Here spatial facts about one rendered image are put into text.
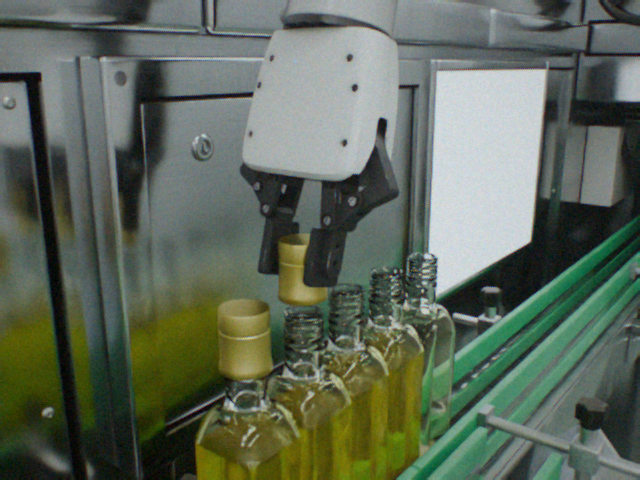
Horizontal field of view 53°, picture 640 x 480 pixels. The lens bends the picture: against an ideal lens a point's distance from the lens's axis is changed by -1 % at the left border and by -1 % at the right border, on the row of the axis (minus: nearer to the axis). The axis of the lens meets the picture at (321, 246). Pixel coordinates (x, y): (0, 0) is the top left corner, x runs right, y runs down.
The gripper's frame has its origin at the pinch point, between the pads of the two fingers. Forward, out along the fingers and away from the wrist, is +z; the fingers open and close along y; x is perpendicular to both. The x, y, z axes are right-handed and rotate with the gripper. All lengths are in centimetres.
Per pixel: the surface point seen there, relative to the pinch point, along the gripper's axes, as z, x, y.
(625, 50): -43, 100, -8
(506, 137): -19, 63, -14
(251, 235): 0.4, 8.2, -12.8
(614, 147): -26, 117, -11
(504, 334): 11, 53, -4
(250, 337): 5.4, -5.4, 1.4
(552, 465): 16.3, 24.3, 13.1
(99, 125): -6.5, -9.0, -12.8
